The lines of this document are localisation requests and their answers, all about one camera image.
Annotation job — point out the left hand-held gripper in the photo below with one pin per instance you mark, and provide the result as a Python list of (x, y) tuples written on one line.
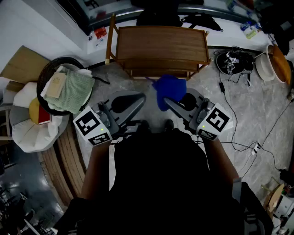
[(92, 125)]

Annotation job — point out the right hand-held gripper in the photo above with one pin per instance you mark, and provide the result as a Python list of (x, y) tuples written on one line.
[(216, 121)]

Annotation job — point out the blue cloth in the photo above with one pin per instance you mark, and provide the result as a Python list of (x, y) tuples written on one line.
[(170, 87)]

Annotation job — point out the person's right forearm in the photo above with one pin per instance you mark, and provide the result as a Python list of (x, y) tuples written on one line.
[(220, 160)]

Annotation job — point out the person's left forearm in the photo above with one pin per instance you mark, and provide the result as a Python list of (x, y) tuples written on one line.
[(96, 169)]

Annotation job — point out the black rounded object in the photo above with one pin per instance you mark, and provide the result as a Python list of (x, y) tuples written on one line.
[(169, 125), (143, 126)]

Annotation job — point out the black tub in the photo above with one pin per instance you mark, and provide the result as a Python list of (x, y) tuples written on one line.
[(221, 64)]

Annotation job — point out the green knitted blanket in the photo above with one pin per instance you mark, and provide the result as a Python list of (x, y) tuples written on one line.
[(75, 91)]

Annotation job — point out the small clear packet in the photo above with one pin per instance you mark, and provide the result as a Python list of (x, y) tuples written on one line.
[(99, 42)]

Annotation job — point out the red packet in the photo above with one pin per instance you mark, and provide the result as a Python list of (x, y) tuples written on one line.
[(100, 32)]

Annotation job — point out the beige book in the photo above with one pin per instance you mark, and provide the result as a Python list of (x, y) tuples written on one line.
[(56, 85)]

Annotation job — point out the white power strip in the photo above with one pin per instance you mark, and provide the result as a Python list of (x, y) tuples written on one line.
[(256, 147)]

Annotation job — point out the white plastic basin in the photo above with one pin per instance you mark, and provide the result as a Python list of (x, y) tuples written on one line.
[(264, 68)]

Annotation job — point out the black backpack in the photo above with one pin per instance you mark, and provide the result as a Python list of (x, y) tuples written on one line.
[(158, 18)]

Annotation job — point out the red book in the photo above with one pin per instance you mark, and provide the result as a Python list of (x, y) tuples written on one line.
[(43, 114)]

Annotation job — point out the person's black clothing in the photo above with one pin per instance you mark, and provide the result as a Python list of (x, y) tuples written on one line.
[(160, 188)]

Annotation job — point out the green bottle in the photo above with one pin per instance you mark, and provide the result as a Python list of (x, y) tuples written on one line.
[(251, 34)]

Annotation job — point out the black wicker basket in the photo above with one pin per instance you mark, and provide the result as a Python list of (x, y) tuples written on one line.
[(43, 75)]

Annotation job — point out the blue label water bottle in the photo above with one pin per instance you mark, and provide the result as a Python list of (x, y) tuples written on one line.
[(244, 26)]

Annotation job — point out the clear plastic bottle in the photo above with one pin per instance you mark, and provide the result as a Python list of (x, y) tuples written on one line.
[(257, 25)]

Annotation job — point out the white flower cushion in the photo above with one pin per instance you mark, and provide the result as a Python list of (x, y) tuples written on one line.
[(29, 135)]

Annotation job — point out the brown cardboard sheet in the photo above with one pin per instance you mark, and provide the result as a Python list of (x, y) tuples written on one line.
[(23, 66)]

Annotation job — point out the grey stool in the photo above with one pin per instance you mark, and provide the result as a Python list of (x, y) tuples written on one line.
[(17, 115)]

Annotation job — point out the cardboard box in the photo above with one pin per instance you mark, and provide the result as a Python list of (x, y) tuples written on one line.
[(274, 198)]

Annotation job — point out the black window frame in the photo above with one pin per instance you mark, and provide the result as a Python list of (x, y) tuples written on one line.
[(80, 16)]

